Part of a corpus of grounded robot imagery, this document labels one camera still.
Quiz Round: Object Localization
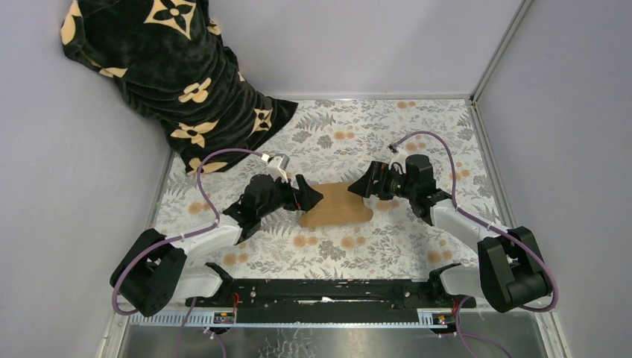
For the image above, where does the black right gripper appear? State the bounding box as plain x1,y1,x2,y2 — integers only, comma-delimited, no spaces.
347,161,417,201

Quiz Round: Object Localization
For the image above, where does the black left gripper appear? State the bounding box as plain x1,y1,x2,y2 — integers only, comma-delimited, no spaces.
257,174,323,220

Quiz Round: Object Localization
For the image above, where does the brown cardboard box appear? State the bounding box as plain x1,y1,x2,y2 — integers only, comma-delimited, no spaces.
298,182,373,228

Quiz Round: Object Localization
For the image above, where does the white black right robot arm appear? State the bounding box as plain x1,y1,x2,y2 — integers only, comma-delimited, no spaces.
348,154,557,313

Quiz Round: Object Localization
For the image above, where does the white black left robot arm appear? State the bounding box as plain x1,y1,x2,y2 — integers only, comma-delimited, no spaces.
110,153,323,317

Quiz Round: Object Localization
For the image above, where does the black floral plush blanket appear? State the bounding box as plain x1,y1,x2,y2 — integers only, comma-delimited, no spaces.
60,0,297,175

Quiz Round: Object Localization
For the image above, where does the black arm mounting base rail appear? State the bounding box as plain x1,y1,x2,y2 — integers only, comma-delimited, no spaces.
186,279,462,313

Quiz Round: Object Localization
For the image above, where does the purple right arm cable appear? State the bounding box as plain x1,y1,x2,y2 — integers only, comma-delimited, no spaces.
388,130,561,358

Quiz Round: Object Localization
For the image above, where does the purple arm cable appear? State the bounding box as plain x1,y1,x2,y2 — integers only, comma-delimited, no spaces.
388,130,561,358
110,148,271,358

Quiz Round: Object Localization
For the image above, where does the white slotted cable duct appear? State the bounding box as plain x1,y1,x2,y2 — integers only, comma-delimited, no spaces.
125,308,460,330

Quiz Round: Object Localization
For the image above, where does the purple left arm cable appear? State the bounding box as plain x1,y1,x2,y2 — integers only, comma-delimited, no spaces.
110,148,271,358

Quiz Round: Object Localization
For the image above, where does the aluminium frame post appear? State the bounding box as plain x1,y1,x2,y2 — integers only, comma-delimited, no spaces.
470,0,535,107

